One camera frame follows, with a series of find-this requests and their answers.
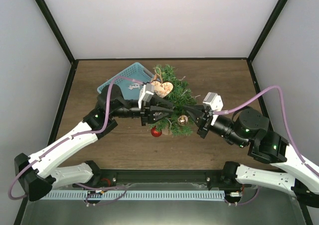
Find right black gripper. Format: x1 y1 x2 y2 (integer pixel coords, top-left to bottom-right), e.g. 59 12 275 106
183 104 248 147

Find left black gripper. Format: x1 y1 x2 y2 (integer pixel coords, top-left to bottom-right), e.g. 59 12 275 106
112 94 174 126

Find brown heart ornament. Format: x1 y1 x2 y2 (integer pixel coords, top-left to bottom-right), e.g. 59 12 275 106
151 67 173 98

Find clear led light string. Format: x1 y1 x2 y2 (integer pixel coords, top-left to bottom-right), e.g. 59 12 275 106
164 75 201 131

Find small green christmas tree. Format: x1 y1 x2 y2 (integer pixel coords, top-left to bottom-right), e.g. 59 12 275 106
150 64 196 136

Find red ball ornament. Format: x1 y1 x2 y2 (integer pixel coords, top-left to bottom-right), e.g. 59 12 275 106
151 126 162 137

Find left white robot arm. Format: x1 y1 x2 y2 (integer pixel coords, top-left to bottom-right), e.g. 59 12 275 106
7 83 174 202

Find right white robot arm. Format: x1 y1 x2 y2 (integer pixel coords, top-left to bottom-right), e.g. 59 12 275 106
184 105 319 208

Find blue plastic basket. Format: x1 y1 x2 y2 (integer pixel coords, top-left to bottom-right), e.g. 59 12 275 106
97 62 154 100

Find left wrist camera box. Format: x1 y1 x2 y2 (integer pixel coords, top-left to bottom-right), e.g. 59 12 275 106
138 83 155 109

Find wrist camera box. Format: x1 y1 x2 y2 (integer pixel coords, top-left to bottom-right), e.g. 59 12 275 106
138 83 155 109
203 92 223 125

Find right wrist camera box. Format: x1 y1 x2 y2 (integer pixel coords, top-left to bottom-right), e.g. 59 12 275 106
203 92 223 125

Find black aluminium front rail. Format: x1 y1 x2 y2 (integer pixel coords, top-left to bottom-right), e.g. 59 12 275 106
83 169 242 188

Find light blue cable duct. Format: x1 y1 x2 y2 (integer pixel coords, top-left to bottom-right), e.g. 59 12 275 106
42 190 225 202

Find black frame post left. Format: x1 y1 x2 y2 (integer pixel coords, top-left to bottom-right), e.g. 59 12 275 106
35 0 75 64

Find black frame post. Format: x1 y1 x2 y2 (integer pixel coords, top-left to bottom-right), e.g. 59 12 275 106
35 0 75 64
247 0 288 63

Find black frame post right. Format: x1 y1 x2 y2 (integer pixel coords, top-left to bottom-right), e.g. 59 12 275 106
247 0 288 63

